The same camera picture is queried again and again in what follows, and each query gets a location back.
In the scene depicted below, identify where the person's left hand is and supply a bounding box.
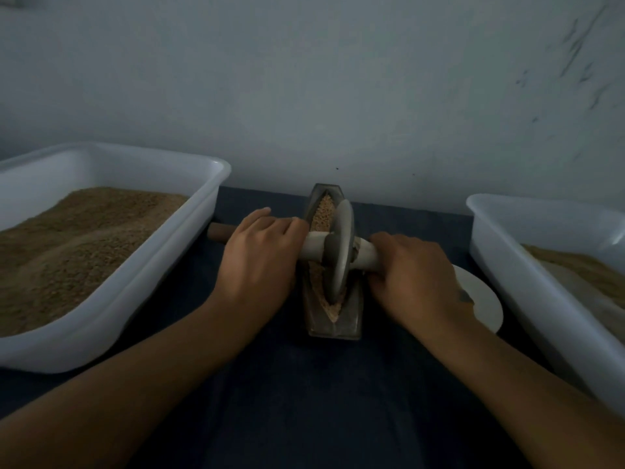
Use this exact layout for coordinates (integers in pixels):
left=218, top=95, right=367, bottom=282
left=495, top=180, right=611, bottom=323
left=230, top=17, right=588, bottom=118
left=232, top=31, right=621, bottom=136
left=209, top=206, right=311, bottom=323

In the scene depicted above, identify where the person's right hand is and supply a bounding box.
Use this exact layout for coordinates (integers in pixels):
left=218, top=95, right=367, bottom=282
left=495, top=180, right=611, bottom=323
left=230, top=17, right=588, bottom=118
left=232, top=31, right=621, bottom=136
left=366, top=232, right=472, bottom=329

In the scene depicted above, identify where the metal grinding wheel with handle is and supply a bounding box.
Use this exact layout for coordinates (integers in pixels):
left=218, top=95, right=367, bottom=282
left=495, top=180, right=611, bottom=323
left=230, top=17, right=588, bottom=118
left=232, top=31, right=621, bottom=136
left=207, top=198, right=382, bottom=305

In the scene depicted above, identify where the boat-shaped metal grinding trough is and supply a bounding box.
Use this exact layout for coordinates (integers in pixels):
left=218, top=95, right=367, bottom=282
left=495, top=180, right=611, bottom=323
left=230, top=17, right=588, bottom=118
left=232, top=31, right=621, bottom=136
left=299, top=183, right=365, bottom=341

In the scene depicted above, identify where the large brown grain heap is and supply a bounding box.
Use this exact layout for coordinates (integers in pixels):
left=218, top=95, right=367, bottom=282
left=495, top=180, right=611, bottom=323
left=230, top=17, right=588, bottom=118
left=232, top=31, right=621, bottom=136
left=522, top=244, right=625, bottom=309
left=0, top=186, right=189, bottom=338

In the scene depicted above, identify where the person's left forearm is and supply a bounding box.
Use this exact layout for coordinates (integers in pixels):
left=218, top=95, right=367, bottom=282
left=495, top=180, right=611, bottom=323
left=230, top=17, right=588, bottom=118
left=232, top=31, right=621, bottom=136
left=0, top=300, right=263, bottom=469

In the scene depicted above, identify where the person's right forearm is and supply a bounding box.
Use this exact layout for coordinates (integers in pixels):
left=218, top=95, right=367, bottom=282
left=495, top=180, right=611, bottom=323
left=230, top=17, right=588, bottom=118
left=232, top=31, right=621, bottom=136
left=422, top=306, right=625, bottom=469

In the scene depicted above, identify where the white round plate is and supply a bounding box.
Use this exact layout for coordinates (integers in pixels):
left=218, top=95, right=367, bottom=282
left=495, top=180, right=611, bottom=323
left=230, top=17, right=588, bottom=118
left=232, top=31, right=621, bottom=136
left=453, top=264, right=505, bottom=335

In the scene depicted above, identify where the white plastic tub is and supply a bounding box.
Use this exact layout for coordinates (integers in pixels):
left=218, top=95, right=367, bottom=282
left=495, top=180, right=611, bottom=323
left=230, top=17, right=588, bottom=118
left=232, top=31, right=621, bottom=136
left=465, top=193, right=625, bottom=416
left=0, top=142, right=232, bottom=374

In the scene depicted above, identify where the dark blue table cloth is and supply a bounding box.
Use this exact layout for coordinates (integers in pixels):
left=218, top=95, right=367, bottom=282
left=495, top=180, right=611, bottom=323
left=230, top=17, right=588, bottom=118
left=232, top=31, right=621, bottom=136
left=0, top=186, right=587, bottom=469

